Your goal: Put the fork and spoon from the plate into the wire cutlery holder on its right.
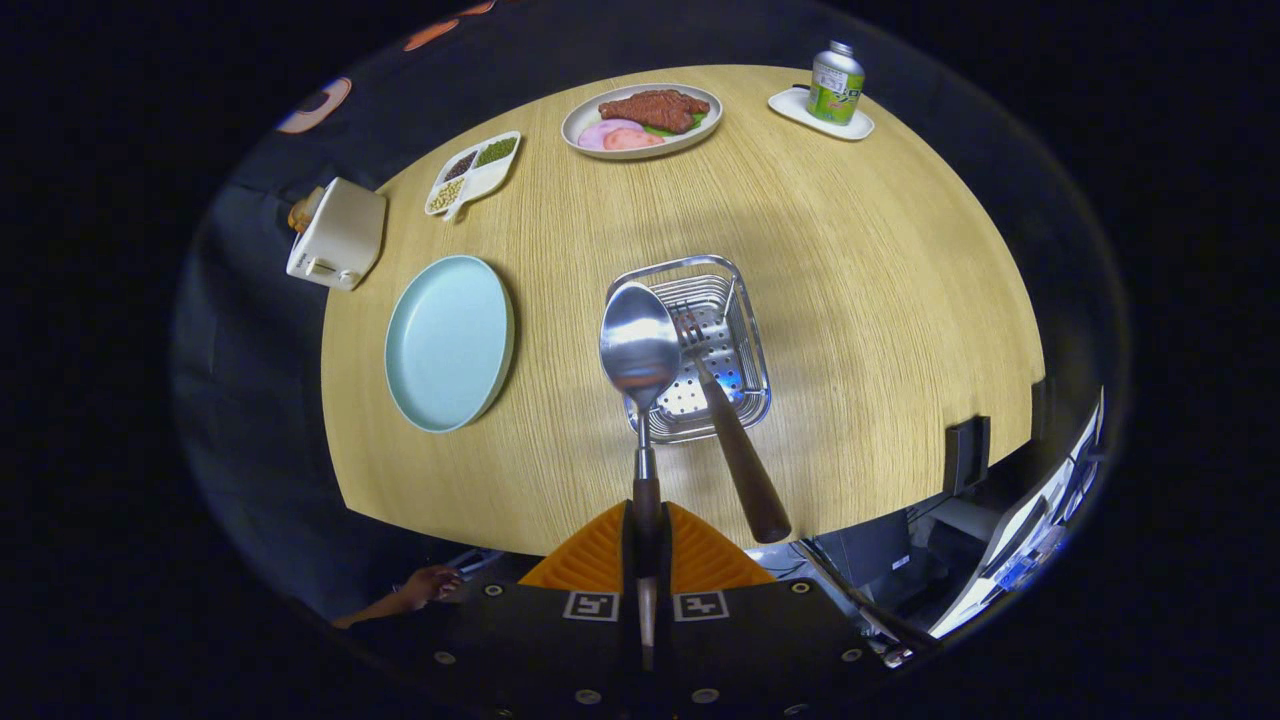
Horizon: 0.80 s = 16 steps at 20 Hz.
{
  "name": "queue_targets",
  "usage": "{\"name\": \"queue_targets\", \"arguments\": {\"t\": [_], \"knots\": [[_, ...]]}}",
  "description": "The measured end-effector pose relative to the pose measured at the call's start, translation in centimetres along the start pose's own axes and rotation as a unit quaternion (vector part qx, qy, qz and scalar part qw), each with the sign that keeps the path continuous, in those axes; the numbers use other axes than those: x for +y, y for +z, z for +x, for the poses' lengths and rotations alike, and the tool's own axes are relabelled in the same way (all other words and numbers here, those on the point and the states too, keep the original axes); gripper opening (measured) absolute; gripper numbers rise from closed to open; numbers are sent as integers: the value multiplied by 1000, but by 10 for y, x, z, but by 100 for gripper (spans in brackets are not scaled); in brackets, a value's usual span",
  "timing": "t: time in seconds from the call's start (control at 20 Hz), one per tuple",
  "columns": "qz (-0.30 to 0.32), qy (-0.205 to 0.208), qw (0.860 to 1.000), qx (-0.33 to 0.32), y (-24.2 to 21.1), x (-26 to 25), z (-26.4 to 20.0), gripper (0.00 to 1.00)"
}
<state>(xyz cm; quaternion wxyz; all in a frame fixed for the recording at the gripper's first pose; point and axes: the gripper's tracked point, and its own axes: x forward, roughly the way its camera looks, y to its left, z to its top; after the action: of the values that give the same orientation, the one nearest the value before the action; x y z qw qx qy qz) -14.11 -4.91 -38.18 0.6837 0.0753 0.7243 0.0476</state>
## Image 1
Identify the salmon pink ham slice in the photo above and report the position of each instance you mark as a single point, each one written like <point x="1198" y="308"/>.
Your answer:
<point x="630" y="140"/>

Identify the white divided dish with beans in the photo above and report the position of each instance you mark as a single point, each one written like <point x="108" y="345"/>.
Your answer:
<point x="480" y="180"/>

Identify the light blue round plate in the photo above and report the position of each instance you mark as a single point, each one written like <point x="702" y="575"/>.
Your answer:
<point x="445" y="345"/>

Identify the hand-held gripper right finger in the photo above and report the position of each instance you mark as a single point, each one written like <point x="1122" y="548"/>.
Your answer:
<point x="665" y="575"/>

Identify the brown steak piece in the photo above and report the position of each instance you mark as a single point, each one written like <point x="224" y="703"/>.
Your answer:
<point x="655" y="108"/>

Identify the green labelled metal bottle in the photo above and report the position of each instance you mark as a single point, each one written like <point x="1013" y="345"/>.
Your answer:
<point x="835" y="90"/>

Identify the dark rod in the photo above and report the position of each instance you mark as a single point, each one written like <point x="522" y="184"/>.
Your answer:
<point x="850" y="595"/>

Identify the white oval food plate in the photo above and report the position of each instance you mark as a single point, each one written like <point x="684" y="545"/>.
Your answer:
<point x="583" y="112"/>

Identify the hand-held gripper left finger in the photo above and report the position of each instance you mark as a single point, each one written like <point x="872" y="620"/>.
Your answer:
<point x="627" y="575"/>

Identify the dark box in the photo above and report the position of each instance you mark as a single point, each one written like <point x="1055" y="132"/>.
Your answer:
<point x="870" y="550"/>

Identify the toasted bread slice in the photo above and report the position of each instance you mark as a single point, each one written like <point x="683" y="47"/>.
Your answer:
<point x="303" y="212"/>

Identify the pale pink ham slice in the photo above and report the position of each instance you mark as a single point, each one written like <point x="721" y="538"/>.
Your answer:
<point x="598" y="133"/>

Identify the small white tray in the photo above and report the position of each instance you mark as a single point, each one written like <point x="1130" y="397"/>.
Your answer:
<point x="790" y="105"/>

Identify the black table clamp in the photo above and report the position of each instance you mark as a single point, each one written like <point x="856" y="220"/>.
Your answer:
<point x="967" y="455"/>
<point x="1038" y="405"/>

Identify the green lettuce leaf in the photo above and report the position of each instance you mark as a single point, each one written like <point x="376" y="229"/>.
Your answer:
<point x="702" y="122"/>

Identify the computer monitor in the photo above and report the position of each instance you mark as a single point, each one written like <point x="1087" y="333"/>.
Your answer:
<point x="1010" y="560"/>

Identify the white toaster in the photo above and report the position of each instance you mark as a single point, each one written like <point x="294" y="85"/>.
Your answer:
<point x="340" y="235"/>

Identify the perforated metal basket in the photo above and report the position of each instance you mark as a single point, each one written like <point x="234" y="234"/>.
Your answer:
<point x="742" y="378"/>

